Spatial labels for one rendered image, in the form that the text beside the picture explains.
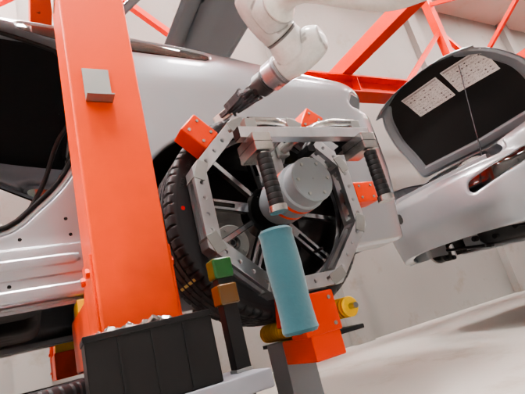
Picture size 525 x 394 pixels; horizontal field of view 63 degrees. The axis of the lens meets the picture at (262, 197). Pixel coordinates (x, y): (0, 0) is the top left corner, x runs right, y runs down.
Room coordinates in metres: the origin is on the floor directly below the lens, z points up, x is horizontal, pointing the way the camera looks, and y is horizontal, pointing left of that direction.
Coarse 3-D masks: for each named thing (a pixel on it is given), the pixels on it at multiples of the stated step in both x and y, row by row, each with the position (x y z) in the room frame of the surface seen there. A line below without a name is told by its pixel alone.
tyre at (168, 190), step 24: (168, 192) 1.12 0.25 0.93; (168, 216) 1.12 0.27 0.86; (192, 216) 1.13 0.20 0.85; (168, 240) 1.15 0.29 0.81; (192, 240) 1.13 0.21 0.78; (192, 264) 1.13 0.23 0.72; (192, 288) 1.22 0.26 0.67; (240, 288) 1.18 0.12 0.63; (336, 288) 1.35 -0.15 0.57; (216, 312) 1.28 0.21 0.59; (240, 312) 1.22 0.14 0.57; (264, 312) 1.21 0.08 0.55
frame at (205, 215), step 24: (240, 120) 1.15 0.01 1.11; (288, 120) 1.24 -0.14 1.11; (216, 144) 1.11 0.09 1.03; (192, 168) 1.06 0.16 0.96; (336, 168) 1.33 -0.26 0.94; (192, 192) 1.10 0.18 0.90; (336, 192) 1.36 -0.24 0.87; (360, 216) 1.33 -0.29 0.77; (216, 240) 1.07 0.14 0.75; (240, 264) 1.10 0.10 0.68; (336, 264) 1.26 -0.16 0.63; (264, 288) 1.13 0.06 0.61; (312, 288) 1.20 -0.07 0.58
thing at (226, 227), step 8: (216, 216) 1.66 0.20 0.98; (224, 216) 1.68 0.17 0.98; (232, 216) 1.70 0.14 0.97; (240, 216) 1.72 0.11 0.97; (224, 224) 1.67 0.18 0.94; (232, 224) 1.69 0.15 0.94; (240, 224) 1.71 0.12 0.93; (224, 232) 1.62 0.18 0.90; (248, 232) 1.73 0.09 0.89; (240, 240) 1.65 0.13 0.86; (248, 240) 1.72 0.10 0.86; (240, 248) 1.65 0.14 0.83; (248, 248) 1.67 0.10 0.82; (248, 256) 1.71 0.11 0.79; (256, 256) 1.73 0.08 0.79
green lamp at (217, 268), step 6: (216, 258) 0.80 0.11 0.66; (222, 258) 0.81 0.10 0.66; (228, 258) 0.81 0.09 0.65; (210, 264) 0.81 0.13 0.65; (216, 264) 0.80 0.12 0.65; (222, 264) 0.81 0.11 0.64; (228, 264) 0.81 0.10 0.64; (210, 270) 0.81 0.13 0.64; (216, 270) 0.80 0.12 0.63; (222, 270) 0.80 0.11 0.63; (228, 270) 0.81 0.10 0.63; (210, 276) 0.82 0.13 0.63; (216, 276) 0.80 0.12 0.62; (222, 276) 0.80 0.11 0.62; (228, 276) 0.81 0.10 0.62
